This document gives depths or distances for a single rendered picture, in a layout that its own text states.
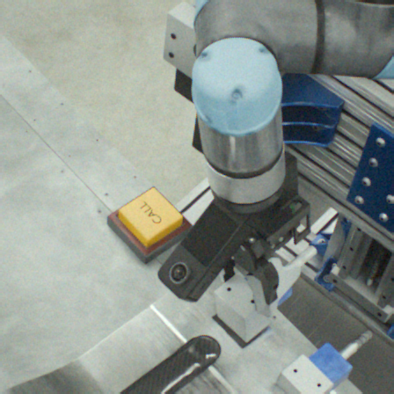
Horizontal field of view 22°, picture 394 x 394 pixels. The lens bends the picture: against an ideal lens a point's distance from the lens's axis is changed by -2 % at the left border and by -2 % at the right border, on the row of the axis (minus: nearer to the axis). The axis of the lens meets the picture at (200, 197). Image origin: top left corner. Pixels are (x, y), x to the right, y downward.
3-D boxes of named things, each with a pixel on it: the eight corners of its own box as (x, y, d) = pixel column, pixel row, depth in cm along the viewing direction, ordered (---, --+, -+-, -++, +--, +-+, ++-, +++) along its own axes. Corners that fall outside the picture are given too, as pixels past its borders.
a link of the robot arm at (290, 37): (298, 25, 106) (308, 104, 99) (189, 18, 105) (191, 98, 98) (310, -33, 99) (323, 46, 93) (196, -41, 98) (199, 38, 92)
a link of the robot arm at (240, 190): (241, 193, 94) (182, 144, 98) (244, 222, 97) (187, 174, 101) (301, 146, 96) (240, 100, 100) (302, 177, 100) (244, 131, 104)
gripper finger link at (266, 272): (288, 303, 109) (271, 247, 103) (277, 312, 109) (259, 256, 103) (259, 283, 112) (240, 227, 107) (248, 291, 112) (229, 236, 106)
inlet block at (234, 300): (298, 249, 124) (298, 222, 120) (328, 274, 122) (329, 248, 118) (216, 316, 120) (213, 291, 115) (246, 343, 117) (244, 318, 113)
